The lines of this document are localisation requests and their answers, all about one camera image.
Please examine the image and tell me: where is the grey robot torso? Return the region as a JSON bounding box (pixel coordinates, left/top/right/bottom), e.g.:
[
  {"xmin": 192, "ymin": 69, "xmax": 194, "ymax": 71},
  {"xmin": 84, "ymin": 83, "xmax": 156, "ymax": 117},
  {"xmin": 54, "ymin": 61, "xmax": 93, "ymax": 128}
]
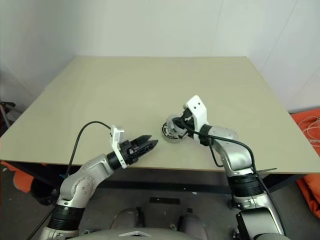
[{"xmin": 81, "ymin": 226, "xmax": 210, "ymax": 240}]

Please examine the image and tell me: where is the black table frame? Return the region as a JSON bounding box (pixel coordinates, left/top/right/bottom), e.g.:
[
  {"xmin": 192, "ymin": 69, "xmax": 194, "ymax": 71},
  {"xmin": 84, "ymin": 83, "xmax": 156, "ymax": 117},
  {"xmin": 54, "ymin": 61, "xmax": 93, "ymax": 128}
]
[{"xmin": 0, "ymin": 161, "xmax": 304, "ymax": 200}]

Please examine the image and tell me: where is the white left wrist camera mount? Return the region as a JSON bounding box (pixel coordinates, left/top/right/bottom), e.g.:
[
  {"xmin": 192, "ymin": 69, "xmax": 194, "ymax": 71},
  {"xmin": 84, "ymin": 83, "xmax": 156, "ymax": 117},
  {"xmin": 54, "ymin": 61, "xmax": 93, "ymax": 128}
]
[{"xmin": 108, "ymin": 124, "xmax": 129, "ymax": 169}]

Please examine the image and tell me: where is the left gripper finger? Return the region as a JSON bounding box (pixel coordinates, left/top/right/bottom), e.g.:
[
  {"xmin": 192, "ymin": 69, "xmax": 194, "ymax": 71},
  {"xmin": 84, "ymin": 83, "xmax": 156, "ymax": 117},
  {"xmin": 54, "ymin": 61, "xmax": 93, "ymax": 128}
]
[
  {"xmin": 131, "ymin": 134, "xmax": 152, "ymax": 147},
  {"xmin": 136, "ymin": 139, "xmax": 159, "ymax": 157}
]

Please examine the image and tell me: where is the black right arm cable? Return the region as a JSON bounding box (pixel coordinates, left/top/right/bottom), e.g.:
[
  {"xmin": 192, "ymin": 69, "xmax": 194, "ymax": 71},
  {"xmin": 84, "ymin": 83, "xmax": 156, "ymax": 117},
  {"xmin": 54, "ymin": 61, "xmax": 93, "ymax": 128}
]
[{"xmin": 184, "ymin": 117, "xmax": 287, "ymax": 237}]

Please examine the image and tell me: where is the orange bag under table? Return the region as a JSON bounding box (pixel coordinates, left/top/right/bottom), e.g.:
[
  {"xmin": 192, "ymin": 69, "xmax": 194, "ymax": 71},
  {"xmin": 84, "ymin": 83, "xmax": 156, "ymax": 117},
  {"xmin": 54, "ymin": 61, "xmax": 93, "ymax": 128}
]
[{"xmin": 0, "ymin": 160, "xmax": 35, "ymax": 194}]

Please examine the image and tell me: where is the grey finned round disc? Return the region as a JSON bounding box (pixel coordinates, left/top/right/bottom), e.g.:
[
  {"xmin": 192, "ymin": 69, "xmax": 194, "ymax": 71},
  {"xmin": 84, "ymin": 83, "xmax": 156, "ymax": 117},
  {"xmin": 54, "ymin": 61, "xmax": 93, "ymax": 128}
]
[{"xmin": 161, "ymin": 113, "xmax": 187, "ymax": 141}]

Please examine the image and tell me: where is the black tripod stand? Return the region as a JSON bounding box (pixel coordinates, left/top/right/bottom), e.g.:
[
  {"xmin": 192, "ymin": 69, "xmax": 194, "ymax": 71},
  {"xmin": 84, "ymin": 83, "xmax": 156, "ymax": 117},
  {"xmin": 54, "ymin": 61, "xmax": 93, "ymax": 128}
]
[{"xmin": 0, "ymin": 100, "xmax": 16, "ymax": 131}]

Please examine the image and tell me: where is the dark rounded shape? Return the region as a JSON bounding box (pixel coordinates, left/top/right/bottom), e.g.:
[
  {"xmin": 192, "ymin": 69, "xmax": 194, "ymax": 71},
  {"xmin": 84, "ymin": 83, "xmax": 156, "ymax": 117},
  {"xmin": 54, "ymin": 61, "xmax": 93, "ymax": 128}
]
[
  {"xmin": 109, "ymin": 206, "xmax": 146, "ymax": 230},
  {"xmin": 174, "ymin": 208, "xmax": 208, "ymax": 232}
]

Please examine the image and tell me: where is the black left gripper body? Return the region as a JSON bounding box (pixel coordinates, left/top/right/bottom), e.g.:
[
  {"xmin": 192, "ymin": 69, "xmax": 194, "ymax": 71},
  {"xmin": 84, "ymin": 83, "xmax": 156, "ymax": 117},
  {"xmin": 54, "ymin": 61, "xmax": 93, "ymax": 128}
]
[{"xmin": 119, "ymin": 139, "xmax": 142, "ymax": 166}]

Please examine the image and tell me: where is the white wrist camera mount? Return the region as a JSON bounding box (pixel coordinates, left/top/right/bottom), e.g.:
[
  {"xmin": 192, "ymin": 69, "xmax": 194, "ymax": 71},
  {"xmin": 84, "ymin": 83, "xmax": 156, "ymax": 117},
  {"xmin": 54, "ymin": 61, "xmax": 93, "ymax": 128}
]
[
  {"xmin": 108, "ymin": 124, "xmax": 129, "ymax": 169},
  {"xmin": 182, "ymin": 95, "xmax": 208, "ymax": 145}
]

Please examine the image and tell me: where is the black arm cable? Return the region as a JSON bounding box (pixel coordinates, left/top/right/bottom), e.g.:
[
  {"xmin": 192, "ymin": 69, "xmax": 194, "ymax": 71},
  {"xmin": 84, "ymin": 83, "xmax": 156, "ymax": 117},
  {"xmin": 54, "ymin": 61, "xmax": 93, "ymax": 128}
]
[
  {"xmin": 65, "ymin": 121, "xmax": 113, "ymax": 180},
  {"xmin": 184, "ymin": 117, "xmax": 287, "ymax": 237}
]

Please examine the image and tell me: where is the motor stator with copper windings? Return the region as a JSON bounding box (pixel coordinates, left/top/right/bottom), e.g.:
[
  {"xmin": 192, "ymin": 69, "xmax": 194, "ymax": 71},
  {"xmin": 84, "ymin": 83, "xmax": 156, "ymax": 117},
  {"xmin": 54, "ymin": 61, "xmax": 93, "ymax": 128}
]
[{"xmin": 162, "ymin": 133, "xmax": 186, "ymax": 145}]

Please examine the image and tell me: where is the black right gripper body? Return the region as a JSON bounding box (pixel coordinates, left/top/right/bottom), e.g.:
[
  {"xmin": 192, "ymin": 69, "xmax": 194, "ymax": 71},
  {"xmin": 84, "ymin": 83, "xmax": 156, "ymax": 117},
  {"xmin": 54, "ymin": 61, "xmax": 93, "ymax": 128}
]
[{"xmin": 179, "ymin": 107, "xmax": 195, "ymax": 138}]

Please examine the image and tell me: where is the black object under table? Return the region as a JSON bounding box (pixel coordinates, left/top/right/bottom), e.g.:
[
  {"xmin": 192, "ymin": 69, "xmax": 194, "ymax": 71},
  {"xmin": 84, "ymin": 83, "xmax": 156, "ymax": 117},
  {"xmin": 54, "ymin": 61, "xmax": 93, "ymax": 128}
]
[{"xmin": 31, "ymin": 174, "xmax": 64, "ymax": 206}]

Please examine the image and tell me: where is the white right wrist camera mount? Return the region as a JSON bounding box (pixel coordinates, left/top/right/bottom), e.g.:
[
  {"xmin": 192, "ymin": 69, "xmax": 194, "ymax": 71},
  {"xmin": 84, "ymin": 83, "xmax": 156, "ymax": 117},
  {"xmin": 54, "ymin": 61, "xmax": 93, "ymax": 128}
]
[{"xmin": 182, "ymin": 95, "xmax": 208, "ymax": 145}]

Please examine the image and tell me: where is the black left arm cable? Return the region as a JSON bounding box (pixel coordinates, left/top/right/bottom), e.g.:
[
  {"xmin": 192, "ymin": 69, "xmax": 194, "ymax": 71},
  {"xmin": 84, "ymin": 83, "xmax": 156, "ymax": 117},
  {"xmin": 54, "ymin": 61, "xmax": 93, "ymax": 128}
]
[{"xmin": 65, "ymin": 121, "xmax": 113, "ymax": 180}]

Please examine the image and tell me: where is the plain orange bag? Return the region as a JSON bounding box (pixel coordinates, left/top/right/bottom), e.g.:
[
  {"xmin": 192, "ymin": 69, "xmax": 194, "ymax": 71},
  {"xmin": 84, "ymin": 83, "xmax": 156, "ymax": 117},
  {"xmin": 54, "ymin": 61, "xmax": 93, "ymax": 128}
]
[{"xmin": 295, "ymin": 174, "xmax": 320, "ymax": 224}]

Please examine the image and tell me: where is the white cord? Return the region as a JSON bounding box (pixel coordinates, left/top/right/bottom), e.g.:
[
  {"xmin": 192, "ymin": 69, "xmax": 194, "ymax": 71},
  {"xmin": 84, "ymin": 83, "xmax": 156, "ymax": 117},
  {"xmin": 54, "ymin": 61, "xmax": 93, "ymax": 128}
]
[{"xmin": 298, "ymin": 115, "xmax": 320, "ymax": 147}]

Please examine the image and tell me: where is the orange bag with white cord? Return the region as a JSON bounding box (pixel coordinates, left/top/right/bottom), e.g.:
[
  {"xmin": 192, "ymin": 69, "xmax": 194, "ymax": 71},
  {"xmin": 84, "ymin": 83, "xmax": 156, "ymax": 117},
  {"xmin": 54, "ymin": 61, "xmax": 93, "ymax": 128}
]
[{"xmin": 289, "ymin": 108, "xmax": 320, "ymax": 161}]

